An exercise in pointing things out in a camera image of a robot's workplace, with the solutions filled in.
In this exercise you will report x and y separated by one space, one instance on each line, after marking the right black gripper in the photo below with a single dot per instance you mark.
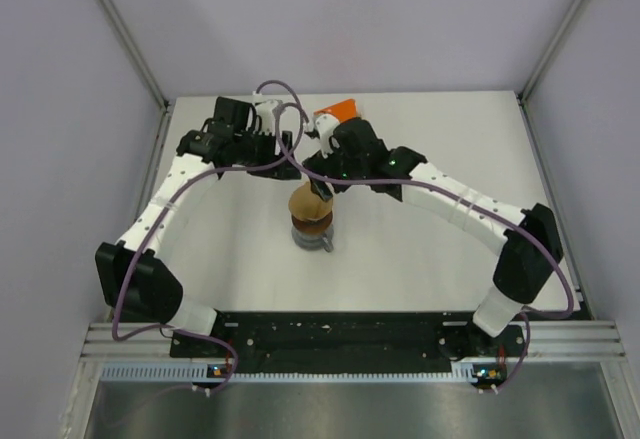
324 165

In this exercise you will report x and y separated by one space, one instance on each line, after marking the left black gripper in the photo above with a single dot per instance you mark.
287 169

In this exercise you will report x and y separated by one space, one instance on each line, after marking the brown paper coffee filter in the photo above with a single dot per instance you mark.
307 206

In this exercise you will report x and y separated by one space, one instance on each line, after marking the clear glass coffee server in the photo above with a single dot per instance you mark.
314 242

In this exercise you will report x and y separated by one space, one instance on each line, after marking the orange coffee filter box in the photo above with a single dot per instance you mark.
342 111

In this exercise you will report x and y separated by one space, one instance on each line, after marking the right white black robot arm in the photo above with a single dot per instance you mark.
526 242

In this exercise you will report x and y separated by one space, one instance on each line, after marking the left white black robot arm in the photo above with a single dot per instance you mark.
133 271

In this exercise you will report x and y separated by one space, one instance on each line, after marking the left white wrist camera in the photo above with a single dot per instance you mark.
266 114

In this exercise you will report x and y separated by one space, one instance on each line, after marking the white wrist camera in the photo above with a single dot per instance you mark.
266 114
322 127

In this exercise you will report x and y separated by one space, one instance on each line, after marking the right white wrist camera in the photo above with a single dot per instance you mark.
322 127

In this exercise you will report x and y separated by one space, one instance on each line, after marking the left aluminium frame post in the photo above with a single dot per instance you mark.
132 51

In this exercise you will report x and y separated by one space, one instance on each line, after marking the aluminium frame post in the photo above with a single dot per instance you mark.
553 47
132 51

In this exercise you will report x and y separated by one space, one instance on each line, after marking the grey slotted cable duct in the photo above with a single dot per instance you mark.
209 374

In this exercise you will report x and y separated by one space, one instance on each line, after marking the aluminium front rail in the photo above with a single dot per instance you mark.
580 341

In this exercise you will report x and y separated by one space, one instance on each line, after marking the right aluminium frame post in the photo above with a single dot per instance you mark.
553 47

